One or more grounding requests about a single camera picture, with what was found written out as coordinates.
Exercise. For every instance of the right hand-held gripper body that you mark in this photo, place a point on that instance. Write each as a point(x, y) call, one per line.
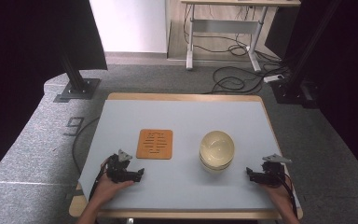
point(273, 174)

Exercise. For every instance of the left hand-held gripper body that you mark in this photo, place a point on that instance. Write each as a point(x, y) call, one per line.
point(119, 169)

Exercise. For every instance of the person's right hand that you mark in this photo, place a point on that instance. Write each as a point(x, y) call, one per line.
point(279, 194)

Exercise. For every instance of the person's left hand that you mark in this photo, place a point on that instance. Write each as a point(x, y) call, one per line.
point(107, 189)

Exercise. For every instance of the orange slotted trivet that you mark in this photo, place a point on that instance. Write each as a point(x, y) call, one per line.
point(154, 144)

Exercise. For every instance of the grey table mat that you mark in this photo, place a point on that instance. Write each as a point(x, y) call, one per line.
point(183, 118)

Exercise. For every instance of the wooden table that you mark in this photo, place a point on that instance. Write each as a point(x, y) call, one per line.
point(183, 96)

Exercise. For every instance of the white power strip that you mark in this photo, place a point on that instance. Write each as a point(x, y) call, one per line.
point(273, 78)

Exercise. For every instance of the black metal stand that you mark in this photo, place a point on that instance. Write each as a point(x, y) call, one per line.
point(304, 62)

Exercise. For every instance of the black curtain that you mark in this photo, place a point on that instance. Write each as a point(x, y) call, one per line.
point(348, 62)
point(18, 62)

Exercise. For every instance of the white metal-legged desk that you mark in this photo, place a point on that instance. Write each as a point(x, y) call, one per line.
point(223, 26)

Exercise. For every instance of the black stand with base plate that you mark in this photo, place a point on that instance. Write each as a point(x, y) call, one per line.
point(77, 84)

